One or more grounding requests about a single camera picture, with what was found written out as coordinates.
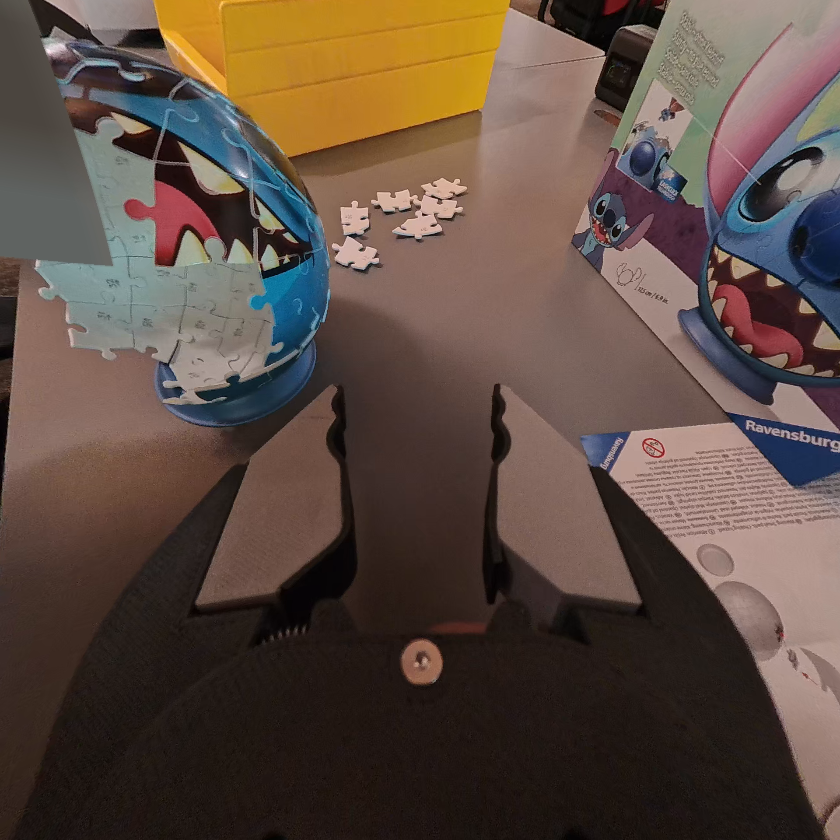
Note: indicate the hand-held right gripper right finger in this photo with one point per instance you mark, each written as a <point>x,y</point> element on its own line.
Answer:
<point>564,525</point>

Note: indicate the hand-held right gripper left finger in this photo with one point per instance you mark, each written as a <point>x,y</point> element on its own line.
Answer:
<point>275,525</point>

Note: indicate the pile of white puzzle pieces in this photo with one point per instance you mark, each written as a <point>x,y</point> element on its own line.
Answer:
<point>358,254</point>

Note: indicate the colourful puzzle box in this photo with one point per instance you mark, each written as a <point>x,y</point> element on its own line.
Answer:
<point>722,229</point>

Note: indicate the yellow plastic bin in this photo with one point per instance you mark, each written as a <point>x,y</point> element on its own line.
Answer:
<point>361,85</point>

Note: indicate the black power station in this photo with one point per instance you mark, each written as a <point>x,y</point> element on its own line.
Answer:
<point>620,65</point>

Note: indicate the white instruction sheet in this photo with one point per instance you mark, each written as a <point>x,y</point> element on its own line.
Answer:
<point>709,512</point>

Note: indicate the blue puzzle ball stand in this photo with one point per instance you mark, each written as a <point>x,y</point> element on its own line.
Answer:
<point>262,400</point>

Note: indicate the blue puzzle ball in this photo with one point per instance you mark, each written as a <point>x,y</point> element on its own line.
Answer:
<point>216,216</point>

